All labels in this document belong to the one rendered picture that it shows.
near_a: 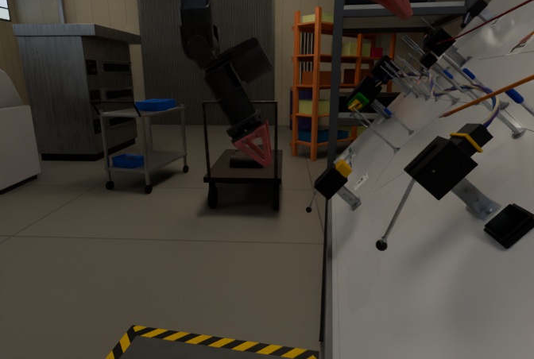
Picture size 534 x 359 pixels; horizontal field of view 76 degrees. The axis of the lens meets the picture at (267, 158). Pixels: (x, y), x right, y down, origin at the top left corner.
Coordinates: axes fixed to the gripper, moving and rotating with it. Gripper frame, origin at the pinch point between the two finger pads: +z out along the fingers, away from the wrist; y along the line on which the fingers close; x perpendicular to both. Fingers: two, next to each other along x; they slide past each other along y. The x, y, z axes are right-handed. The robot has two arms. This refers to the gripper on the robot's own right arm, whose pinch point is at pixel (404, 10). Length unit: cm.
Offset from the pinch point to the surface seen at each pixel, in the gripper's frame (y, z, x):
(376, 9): -26, -9, -96
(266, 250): 100, 65, -188
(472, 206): 5.9, 21.8, -1.9
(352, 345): 26.6, 27.0, 0.3
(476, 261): 9.7, 24.0, 3.5
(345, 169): 15.7, 17.3, -35.0
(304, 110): 25, 9, -467
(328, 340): 30.3, 27.6, -4.0
